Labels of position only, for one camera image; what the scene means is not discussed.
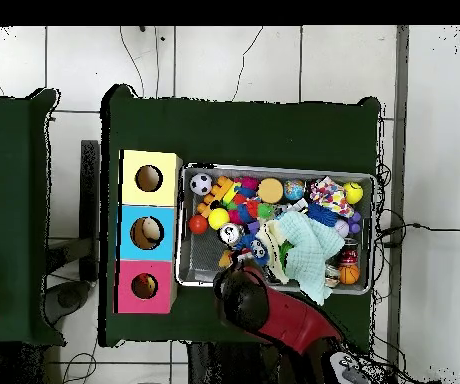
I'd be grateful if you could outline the black upright panel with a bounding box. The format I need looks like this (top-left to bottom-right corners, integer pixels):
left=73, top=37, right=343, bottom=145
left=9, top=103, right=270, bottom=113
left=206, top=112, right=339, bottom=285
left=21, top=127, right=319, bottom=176
left=79, top=139, right=101, bottom=281

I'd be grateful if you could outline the red ball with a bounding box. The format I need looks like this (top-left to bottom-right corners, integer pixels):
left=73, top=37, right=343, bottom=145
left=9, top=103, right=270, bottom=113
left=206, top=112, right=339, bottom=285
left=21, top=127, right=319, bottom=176
left=188, top=214, right=210, bottom=236

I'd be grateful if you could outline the small soccer ball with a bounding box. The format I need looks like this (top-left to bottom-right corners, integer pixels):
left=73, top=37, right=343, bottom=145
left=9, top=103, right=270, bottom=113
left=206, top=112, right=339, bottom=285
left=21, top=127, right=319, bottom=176
left=188, top=172, right=214, bottom=197

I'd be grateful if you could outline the cream muslin cloth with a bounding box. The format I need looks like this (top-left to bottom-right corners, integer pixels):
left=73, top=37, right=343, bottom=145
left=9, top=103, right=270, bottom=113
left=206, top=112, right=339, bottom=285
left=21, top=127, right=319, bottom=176
left=259, top=219, right=295, bottom=285

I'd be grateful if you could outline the shallow metal mesh bin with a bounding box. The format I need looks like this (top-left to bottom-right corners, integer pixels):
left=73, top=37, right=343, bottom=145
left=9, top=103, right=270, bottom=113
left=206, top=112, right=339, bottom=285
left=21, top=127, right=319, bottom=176
left=175, top=161, right=377, bottom=296

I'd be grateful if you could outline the wooden box with three holes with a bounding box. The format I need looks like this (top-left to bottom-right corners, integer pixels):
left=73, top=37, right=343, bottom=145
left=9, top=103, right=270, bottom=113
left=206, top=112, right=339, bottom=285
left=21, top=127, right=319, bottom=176
left=113, top=149, right=184, bottom=315

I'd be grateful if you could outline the plain yellow ball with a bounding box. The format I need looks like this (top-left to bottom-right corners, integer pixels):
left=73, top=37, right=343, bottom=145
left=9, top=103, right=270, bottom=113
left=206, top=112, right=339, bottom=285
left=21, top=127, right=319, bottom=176
left=207, top=207, right=231, bottom=231

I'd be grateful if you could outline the white polka dot cloth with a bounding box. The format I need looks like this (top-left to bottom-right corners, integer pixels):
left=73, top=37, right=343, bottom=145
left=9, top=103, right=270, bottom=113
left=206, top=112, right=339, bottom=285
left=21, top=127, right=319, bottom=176
left=308, top=175, right=355, bottom=218

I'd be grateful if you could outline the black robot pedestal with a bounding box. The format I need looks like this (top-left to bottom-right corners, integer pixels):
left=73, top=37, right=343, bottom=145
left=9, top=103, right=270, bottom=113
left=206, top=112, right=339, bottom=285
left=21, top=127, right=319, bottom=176
left=187, top=341, right=295, bottom=384

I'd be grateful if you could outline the mint green cloth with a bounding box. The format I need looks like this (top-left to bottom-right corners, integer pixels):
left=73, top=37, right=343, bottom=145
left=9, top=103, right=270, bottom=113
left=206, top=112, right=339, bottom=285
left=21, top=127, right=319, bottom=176
left=275, top=210, right=346, bottom=306

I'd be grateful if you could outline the grey plastic base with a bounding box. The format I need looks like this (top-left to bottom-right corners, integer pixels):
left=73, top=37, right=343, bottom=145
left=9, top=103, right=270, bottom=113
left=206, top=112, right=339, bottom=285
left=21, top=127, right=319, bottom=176
left=44, top=279, right=92, bottom=325

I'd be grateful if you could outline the black cable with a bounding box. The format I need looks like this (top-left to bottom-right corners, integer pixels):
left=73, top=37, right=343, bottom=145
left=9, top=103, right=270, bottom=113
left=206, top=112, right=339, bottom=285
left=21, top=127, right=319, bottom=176
left=377, top=221, right=460, bottom=247

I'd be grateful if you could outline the large blue puffer ball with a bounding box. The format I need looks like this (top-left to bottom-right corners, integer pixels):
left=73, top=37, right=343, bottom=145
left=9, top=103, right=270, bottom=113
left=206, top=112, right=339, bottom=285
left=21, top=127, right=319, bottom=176
left=235, top=232, right=271, bottom=267

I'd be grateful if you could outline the yellow smiley ball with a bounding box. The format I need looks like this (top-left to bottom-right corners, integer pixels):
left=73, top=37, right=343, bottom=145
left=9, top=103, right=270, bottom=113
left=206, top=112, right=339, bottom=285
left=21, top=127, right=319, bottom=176
left=342, top=181, right=365, bottom=205

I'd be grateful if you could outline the dark green table cloth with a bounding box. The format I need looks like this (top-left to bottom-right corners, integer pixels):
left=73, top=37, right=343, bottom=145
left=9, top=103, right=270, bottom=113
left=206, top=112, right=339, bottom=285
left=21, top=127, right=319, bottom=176
left=0, top=87, right=67, bottom=347
left=98, top=83, right=383, bottom=348

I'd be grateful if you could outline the orange foam disc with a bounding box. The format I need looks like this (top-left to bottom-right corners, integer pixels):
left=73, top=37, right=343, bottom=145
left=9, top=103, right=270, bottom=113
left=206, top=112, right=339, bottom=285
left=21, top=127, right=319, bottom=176
left=256, top=176, right=285, bottom=204

